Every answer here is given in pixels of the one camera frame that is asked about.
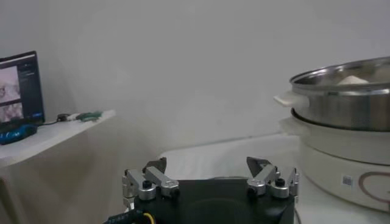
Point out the white electric cooker base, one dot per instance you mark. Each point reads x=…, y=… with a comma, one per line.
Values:
x=335, y=158

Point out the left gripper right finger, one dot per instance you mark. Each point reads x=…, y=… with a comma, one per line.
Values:
x=265, y=179

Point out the perforated steel steamer basket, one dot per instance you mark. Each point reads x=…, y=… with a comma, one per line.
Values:
x=341, y=109

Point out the blue computer mouse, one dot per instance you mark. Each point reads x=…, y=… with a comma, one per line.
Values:
x=15, y=135

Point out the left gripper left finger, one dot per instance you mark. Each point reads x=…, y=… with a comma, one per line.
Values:
x=158, y=178

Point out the small white device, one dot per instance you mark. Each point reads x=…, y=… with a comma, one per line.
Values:
x=72, y=116

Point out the white side table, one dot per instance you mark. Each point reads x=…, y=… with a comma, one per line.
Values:
x=45, y=146

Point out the green grey hand tool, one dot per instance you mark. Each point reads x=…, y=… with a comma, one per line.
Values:
x=88, y=116

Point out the laptop screen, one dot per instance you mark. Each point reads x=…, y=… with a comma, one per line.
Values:
x=27, y=91

